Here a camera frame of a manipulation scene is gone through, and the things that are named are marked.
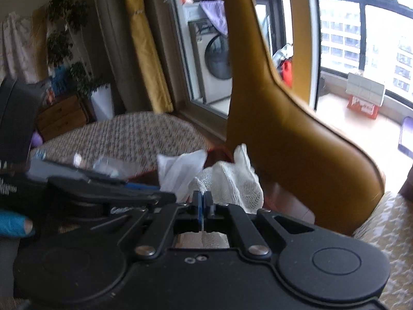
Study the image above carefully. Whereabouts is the white fabric piece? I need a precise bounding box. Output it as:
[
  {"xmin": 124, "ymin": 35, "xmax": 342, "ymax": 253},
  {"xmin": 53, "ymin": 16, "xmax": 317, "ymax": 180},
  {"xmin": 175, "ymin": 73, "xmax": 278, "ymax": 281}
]
[{"xmin": 157, "ymin": 150, "xmax": 207, "ymax": 202}]

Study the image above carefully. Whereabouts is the blue gloved hand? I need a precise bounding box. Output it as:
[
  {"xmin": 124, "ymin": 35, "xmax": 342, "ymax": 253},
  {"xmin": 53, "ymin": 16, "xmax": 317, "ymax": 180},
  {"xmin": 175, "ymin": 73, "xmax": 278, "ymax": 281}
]
[{"xmin": 0, "ymin": 210, "xmax": 35, "ymax": 238}]

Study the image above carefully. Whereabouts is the clear plastic bag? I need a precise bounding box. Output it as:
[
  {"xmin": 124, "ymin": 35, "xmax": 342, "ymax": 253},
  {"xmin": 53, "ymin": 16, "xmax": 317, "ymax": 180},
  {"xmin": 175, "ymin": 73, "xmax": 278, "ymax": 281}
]
[{"xmin": 92, "ymin": 156, "xmax": 139, "ymax": 180}]

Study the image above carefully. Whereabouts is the purple kettlebell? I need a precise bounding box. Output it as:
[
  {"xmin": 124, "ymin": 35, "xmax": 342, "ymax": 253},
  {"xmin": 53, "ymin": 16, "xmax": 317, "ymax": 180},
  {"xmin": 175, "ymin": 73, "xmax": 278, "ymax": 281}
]
[{"xmin": 31, "ymin": 131, "xmax": 43, "ymax": 148}]

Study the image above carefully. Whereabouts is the wooden drawer cabinet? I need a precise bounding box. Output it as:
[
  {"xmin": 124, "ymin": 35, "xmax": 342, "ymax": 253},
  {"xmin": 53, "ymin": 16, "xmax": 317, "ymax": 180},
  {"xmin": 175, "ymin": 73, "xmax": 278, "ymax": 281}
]
[{"xmin": 36, "ymin": 94, "xmax": 94, "ymax": 141}]

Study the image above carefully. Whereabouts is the tan giraffe shaped chair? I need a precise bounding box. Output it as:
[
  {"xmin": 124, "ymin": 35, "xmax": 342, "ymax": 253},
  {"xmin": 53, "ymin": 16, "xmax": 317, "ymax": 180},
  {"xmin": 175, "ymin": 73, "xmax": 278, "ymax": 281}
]
[{"xmin": 224, "ymin": 0, "xmax": 385, "ymax": 235}]

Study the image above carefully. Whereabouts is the white plant pot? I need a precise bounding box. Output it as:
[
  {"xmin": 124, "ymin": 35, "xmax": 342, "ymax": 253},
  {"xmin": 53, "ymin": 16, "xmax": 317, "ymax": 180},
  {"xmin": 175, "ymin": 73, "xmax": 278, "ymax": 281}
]
[{"xmin": 90, "ymin": 84, "xmax": 115, "ymax": 122}]

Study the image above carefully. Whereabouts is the yellow curtain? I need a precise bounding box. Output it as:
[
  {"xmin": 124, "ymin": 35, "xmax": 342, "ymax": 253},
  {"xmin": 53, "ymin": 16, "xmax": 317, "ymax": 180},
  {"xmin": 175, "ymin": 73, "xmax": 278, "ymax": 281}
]
[{"xmin": 125, "ymin": 0, "xmax": 174, "ymax": 113}]

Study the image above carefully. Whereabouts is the tall covered air conditioner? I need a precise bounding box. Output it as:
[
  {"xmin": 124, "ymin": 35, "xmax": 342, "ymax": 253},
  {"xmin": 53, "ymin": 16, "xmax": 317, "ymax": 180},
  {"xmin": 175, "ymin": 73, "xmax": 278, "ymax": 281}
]
[{"xmin": 94, "ymin": 0, "xmax": 152, "ymax": 112}]

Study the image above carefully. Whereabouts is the red bucket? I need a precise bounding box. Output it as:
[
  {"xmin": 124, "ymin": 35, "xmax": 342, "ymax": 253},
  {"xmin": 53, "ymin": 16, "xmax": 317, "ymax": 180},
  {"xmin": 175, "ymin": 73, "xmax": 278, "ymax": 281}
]
[{"xmin": 280, "ymin": 59, "xmax": 293, "ymax": 88}]

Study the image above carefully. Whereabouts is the front load washing machine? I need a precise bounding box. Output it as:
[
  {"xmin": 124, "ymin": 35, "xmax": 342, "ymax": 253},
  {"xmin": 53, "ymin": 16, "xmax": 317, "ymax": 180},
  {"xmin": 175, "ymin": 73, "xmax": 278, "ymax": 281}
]
[{"xmin": 184, "ymin": 3, "xmax": 232, "ymax": 104}]

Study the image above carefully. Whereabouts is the white floral draped cloth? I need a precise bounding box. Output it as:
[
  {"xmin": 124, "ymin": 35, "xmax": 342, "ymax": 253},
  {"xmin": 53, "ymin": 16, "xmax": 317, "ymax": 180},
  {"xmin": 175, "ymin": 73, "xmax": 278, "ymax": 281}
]
[{"xmin": 0, "ymin": 12, "xmax": 39, "ymax": 83}]

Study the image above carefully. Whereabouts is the potted green tree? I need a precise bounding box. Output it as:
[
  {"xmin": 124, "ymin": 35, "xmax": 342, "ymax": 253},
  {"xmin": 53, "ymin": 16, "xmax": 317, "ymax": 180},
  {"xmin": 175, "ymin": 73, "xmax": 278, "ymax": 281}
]
[{"xmin": 46, "ymin": 0, "xmax": 109, "ymax": 99}]

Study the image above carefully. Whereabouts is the red white cardboard box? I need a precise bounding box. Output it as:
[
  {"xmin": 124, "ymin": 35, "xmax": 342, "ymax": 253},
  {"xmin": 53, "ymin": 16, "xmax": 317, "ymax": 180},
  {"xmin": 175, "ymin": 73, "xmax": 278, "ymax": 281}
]
[{"xmin": 346, "ymin": 73, "xmax": 386, "ymax": 120}]

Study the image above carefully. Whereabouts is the purple towel on washer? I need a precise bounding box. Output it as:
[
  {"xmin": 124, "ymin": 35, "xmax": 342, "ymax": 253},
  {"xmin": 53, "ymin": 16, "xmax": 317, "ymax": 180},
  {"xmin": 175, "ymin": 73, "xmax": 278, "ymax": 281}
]
[{"xmin": 200, "ymin": 0, "xmax": 228, "ymax": 36}]

